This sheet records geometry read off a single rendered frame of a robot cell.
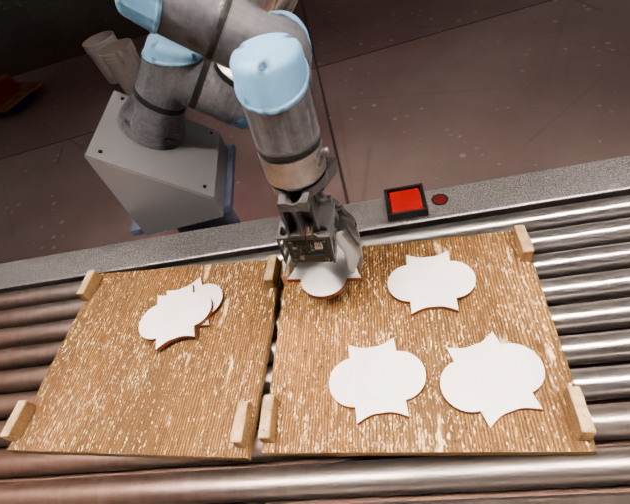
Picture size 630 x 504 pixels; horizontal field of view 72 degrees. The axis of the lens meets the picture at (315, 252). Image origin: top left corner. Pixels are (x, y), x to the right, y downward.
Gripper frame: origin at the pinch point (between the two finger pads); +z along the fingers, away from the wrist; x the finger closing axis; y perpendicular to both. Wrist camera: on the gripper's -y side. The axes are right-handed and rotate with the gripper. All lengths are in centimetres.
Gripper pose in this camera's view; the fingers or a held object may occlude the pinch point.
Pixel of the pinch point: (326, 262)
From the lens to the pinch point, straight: 68.8
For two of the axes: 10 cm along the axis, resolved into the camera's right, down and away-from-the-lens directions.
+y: -1.2, 7.6, -6.3
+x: 9.8, -0.3, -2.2
